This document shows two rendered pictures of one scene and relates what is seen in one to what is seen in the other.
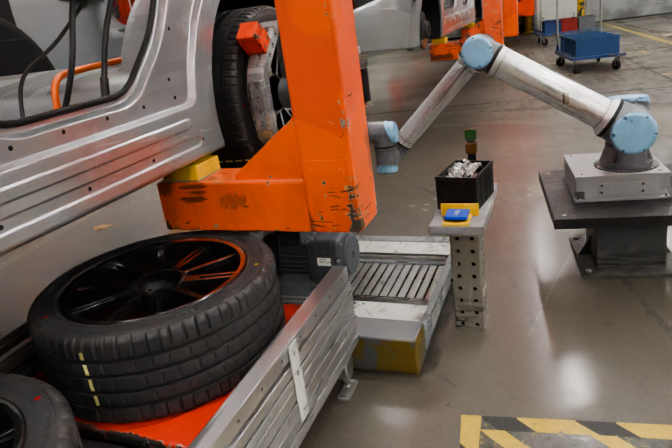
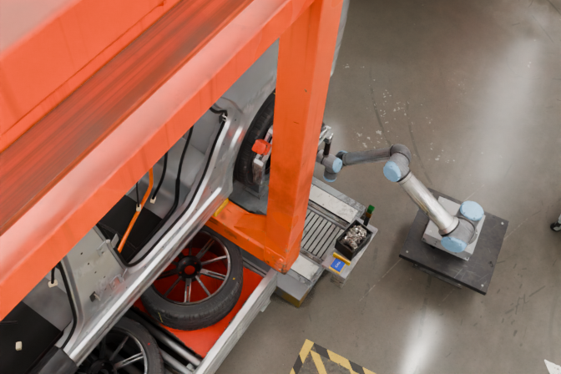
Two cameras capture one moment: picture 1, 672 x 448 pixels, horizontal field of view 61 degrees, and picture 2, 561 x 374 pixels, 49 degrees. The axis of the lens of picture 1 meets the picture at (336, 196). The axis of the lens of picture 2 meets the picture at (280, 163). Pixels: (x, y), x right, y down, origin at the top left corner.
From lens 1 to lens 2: 2.84 m
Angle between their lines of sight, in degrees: 37
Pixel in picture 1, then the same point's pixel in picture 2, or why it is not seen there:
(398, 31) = not seen: outside the picture
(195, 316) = (204, 312)
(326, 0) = (290, 223)
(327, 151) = (277, 251)
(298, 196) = (260, 251)
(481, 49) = (393, 174)
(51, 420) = (154, 359)
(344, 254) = not seen: hidden behind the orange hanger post
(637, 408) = (375, 363)
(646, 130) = (457, 248)
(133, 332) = (179, 314)
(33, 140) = (152, 258)
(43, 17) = not seen: outside the picture
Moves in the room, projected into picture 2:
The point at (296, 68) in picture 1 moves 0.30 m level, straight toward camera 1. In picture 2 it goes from (270, 227) to (262, 277)
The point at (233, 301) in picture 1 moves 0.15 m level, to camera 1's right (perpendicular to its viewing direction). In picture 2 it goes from (219, 305) to (245, 310)
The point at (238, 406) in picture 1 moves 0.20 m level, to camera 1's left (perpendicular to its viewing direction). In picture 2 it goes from (214, 355) to (180, 348)
